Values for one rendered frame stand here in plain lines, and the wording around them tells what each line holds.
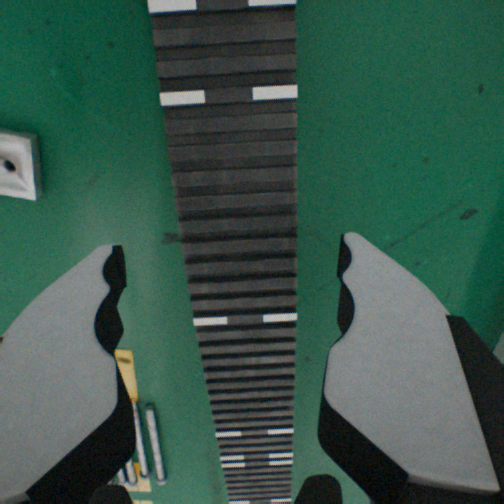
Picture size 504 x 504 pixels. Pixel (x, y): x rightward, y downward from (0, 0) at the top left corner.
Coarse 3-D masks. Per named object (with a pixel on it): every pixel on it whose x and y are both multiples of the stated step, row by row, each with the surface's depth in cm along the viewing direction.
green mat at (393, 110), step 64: (0, 0) 13; (64, 0) 13; (128, 0) 13; (320, 0) 13; (384, 0) 13; (448, 0) 13; (0, 64) 14; (64, 64) 14; (128, 64) 14; (320, 64) 15; (384, 64) 15; (448, 64) 15; (64, 128) 16; (128, 128) 16; (320, 128) 16; (384, 128) 16; (448, 128) 16; (64, 192) 17; (128, 192) 17; (320, 192) 18; (384, 192) 18; (448, 192) 18; (0, 256) 19; (64, 256) 19; (128, 256) 19; (320, 256) 20; (448, 256) 20; (0, 320) 22; (128, 320) 22; (192, 320) 22; (320, 320) 22; (192, 384) 25; (320, 384) 26; (192, 448) 30; (320, 448) 30
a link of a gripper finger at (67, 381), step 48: (48, 288) 9; (96, 288) 9; (48, 336) 8; (96, 336) 8; (0, 384) 7; (48, 384) 7; (96, 384) 7; (0, 432) 6; (48, 432) 6; (96, 432) 6; (0, 480) 5; (48, 480) 5; (96, 480) 6
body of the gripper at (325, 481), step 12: (312, 480) 5; (324, 480) 5; (336, 480) 5; (96, 492) 5; (108, 492) 5; (120, 492) 5; (300, 492) 5; (312, 492) 5; (324, 492) 5; (336, 492) 5
